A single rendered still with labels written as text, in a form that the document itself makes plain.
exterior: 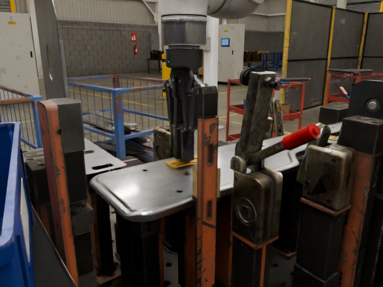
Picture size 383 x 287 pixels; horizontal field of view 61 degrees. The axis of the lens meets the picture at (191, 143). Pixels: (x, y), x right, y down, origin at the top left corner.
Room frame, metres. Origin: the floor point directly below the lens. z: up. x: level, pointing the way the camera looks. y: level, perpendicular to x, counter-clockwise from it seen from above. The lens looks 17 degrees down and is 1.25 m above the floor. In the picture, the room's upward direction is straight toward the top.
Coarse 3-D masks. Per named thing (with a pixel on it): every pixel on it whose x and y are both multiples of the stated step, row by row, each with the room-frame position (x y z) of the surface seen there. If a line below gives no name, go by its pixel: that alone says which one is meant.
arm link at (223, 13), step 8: (232, 0) 0.72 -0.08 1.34; (240, 0) 0.72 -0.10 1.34; (248, 0) 0.72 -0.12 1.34; (256, 0) 0.73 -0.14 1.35; (224, 8) 0.73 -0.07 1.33; (232, 8) 0.73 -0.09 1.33; (240, 8) 0.74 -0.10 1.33; (248, 8) 0.75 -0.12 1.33; (256, 8) 0.81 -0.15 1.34; (216, 16) 0.75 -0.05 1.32; (224, 16) 0.76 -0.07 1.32; (232, 16) 0.77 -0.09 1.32; (240, 16) 0.79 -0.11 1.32
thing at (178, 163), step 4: (196, 156) 0.71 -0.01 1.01; (176, 160) 0.68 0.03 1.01; (180, 160) 0.68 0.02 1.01; (196, 160) 0.68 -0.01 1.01; (168, 164) 0.66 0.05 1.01; (172, 164) 0.66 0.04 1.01; (176, 164) 0.66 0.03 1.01; (180, 164) 0.66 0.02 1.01; (184, 164) 0.66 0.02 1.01; (188, 164) 0.66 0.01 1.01
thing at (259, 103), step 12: (252, 72) 0.50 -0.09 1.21; (264, 72) 0.50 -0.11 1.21; (252, 84) 0.50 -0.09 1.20; (264, 84) 0.49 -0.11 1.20; (276, 84) 0.49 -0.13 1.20; (252, 96) 0.50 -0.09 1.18; (264, 96) 0.50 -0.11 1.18; (252, 108) 0.50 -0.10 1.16; (264, 108) 0.51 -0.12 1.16; (252, 120) 0.50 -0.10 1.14; (264, 120) 0.51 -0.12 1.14; (252, 132) 0.50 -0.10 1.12; (264, 132) 0.52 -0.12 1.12; (240, 144) 0.52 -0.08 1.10; (252, 144) 0.51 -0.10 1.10; (240, 156) 0.52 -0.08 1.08; (252, 168) 0.53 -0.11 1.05
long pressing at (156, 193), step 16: (336, 128) 1.02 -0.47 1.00; (272, 144) 0.84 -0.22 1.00; (160, 160) 0.72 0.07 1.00; (224, 160) 0.71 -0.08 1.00; (272, 160) 0.71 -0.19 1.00; (288, 160) 0.71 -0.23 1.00; (96, 176) 0.62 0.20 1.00; (112, 176) 0.61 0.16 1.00; (128, 176) 0.61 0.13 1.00; (144, 176) 0.61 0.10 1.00; (160, 176) 0.61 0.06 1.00; (176, 176) 0.61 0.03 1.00; (224, 176) 0.61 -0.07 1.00; (112, 192) 0.53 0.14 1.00; (128, 192) 0.53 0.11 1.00; (144, 192) 0.53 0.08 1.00; (160, 192) 0.53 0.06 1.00; (176, 192) 0.53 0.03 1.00; (224, 192) 0.54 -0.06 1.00; (128, 208) 0.48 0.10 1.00; (144, 208) 0.47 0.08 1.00; (160, 208) 0.47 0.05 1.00; (176, 208) 0.48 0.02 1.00
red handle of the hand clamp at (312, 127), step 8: (304, 128) 0.43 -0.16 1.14; (312, 128) 0.43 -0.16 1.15; (288, 136) 0.45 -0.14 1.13; (296, 136) 0.44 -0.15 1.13; (304, 136) 0.43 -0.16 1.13; (312, 136) 0.42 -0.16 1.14; (280, 144) 0.46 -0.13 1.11; (288, 144) 0.45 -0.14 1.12; (296, 144) 0.44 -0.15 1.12; (264, 152) 0.49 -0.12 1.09; (272, 152) 0.47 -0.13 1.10; (248, 160) 0.51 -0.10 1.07; (256, 160) 0.50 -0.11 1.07
